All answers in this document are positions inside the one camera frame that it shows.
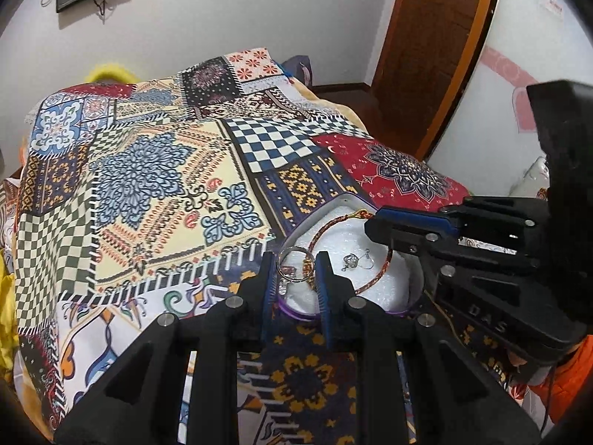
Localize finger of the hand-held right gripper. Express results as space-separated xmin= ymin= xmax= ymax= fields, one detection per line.
xmin=438 ymin=195 xmax=551 ymax=253
xmin=364 ymin=208 xmax=540 ymax=280

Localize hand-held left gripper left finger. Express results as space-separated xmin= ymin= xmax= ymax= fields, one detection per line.
xmin=53 ymin=251 xmax=279 ymax=445

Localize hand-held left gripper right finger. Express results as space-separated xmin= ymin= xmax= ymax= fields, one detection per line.
xmin=315 ymin=250 xmax=544 ymax=445

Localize red braided bracelet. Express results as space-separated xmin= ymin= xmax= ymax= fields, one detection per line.
xmin=307 ymin=210 xmax=395 ymax=296

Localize heart-shaped tin jewelry box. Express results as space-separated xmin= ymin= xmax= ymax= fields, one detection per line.
xmin=277 ymin=192 xmax=425 ymax=322

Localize silver ring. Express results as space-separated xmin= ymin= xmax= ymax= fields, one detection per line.
xmin=276 ymin=245 xmax=317 ymax=284

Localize small silver earrings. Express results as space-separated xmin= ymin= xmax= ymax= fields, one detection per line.
xmin=342 ymin=249 xmax=373 ymax=273

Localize orange cloth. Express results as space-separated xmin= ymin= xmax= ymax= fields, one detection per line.
xmin=527 ymin=334 xmax=593 ymax=402

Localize patchwork printed blanket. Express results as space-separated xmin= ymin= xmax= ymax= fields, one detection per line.
xmin=11 ymin=46 xmax=533 ymax=445

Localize white cabinet with pink sticker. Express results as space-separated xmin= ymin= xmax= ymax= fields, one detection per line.
xmin=425 ymin=0 xmax=593 ymax=200

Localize brown wooden door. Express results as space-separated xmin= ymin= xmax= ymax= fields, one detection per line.
xmin=370 ymin=0 xmax=506 ymax=161

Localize dark blue pillow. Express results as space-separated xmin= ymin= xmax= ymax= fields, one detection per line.
xmin=280 ymin=55 xmax=317 ymax=86

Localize yellow cloth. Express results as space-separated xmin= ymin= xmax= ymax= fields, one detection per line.
xmin=0 ymin=248 xmax=21 ymax=381

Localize yellow plush object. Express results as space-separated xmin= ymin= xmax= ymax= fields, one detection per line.
xmin=87 ymin=62 xmax=140 ymax=85

